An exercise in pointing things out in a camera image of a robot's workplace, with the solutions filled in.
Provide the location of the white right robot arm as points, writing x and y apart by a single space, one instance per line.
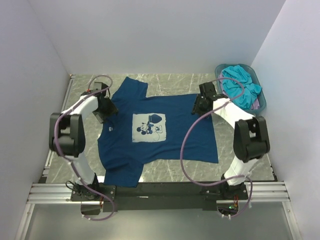
250 138

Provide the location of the black base crossbar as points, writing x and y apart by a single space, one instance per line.
172 195

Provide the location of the aluminium frame rail front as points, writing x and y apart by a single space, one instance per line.
58 193

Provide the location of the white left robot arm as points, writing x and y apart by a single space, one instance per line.
67 136

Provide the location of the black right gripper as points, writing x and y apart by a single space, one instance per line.
195 108

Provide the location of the dark blue printed t-shirt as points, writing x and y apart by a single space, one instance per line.
146 129

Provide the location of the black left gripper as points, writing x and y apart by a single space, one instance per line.
111 110

